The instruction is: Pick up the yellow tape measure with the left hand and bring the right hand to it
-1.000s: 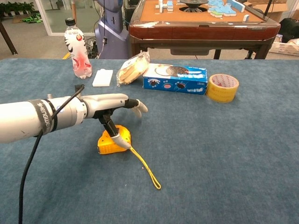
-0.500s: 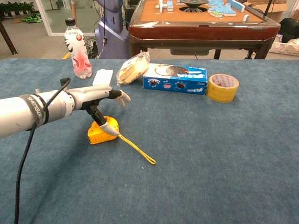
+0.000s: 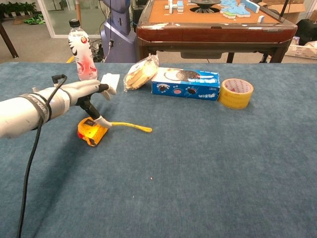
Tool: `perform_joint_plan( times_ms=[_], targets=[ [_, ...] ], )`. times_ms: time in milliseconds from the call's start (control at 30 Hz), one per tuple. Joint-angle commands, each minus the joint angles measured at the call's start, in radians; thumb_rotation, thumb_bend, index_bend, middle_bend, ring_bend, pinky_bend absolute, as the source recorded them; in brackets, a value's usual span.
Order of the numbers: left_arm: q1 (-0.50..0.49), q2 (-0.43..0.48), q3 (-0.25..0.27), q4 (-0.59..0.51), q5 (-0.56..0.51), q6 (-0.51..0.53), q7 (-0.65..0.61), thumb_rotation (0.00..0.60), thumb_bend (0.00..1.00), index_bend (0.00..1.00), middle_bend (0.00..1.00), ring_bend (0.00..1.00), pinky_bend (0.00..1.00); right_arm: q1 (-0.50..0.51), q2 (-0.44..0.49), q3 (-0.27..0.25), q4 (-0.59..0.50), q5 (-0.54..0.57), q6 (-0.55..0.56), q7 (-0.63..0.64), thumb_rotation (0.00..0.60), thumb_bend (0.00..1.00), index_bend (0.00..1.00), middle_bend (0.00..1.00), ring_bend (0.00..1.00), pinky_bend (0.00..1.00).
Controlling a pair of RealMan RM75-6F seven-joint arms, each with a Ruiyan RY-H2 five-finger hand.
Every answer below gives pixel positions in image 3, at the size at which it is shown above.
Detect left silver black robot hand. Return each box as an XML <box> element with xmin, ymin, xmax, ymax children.
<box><xmin>66</xmin><ymin>79</ymin><xmax>117</xmax><ymax>129</ymax></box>

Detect yellow tape measure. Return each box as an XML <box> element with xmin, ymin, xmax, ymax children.
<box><xmin>77</xmin><ymin>117</ymin><xmax>153</xmax><ymax>147</ymax></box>

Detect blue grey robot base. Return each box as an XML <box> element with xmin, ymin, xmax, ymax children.
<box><xmin>100</xmin><ymin>0</ymin><xmax>138</xmax><ymax>63</ymax></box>

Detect yellow packing tape roll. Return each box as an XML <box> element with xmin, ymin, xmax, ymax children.
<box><xmin>218</xmin><ymin>78</ymin><xmax>255</xmax><ymax>110</ymax></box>

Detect clear plastic drink bottle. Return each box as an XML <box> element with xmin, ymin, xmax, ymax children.
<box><xmin>68</xmin><ymin>19</ymin><xmax>98</xmax><ymax>82</ymax></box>

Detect bagged sandwich bread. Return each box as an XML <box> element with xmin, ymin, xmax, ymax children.
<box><xmin>123</xmin><ymin>54</ymin><xmax>159</xmax><ymax>93</ymax></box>

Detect white framed glass partition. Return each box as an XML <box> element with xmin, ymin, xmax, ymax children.
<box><xmin>37</xmin><ymin>0</ymin><xmax>109</xmax><ymax>39</ymax></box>

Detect green cloth on floor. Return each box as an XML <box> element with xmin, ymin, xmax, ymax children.
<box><xmin>23</xmin><ymin>13</ymin><xmax>47</xmax><ymax>25</ymax></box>

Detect dark wooden table leg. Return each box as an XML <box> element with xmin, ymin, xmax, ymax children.
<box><xmin>0</xmin><ymin>19</ymin><xmax>19</xmax><ymax>59</ymax></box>

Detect blue cookie box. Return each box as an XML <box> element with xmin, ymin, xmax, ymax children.
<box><xmin>151</xmin><ymin>66</ymin><xmax>221</xmax><ymax>102</ymax></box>

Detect green potted plants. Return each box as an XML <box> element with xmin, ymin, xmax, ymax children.
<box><xmin>0</xmin><ymin>1</ymin><xmax>38</xmax><ymax>17</ymax></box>

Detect blue white mahjong tile pile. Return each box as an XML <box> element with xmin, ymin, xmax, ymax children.
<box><xmin>165</xmin><ymin>0</ymin><xmax>185</xmax><ymax>14</ymax></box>
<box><xmin>219</xmin><ymin>0</ymin><xmax>261</xmax><ymax>19</ymax></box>

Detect blue felt table cover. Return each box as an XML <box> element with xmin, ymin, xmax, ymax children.
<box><xmin>0</xmin><ymin>61</ymin><xmax>317</xmax><ymax>238</ymax></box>

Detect brown mahjong table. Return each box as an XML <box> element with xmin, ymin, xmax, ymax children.
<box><xmin>135</xmin><ymin>0</ymin><xmax>298</xmax><ymax>64</ymax></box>

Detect white plastic basket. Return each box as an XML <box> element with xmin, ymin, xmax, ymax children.
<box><xmin>284</xmin><ymin>42</ymin><xmax>317</xmax><ymax>60</ymax></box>

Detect cardboard box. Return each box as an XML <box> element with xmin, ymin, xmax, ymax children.
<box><xmin>262</xmin><ymin>0</ymin><xmax>308</xmax><ymax>24</ymax></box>

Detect black bag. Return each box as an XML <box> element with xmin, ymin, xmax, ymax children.
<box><xmin>296</xmin><ymin>18</ymin><xmax>317</xmax><ymax>47</ymax></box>

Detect black floor cable bundle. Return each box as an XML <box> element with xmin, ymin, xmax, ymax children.
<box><xmin>89</xmin><ymin>39</ymin><xmax>105</xmax><ymax>62</ymax></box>

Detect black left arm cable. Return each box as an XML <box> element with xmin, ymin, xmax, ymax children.
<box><xmin>16</xmin><ymin>74</ymin><xmax>68</xmax><ymax>238</ymax></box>

